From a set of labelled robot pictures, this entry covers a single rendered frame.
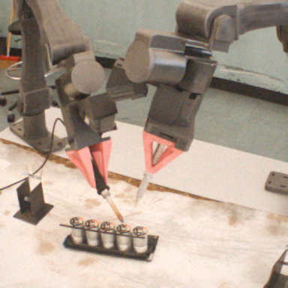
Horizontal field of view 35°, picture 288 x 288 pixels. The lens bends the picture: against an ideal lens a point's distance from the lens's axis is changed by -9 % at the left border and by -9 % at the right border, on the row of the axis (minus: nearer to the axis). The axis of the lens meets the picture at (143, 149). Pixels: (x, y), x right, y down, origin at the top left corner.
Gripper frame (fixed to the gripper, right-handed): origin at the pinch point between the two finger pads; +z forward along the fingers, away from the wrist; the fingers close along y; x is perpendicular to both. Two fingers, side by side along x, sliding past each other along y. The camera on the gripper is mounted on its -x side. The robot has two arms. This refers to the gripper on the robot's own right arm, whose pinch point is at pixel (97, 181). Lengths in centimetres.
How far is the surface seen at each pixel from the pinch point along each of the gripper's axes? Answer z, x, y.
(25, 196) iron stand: 0.0, 13.5, -10.9
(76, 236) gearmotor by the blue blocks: 7.9, -0.5, -7.5
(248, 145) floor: 26, 131, 148
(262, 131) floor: 22, 138, 169
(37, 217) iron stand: 4.6, 12.1, -10.1
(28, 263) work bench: 10.5, 2.1, -17.5
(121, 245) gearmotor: 11.1, -5.5, -1.7
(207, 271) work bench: 19.5, -13.8, 8.5
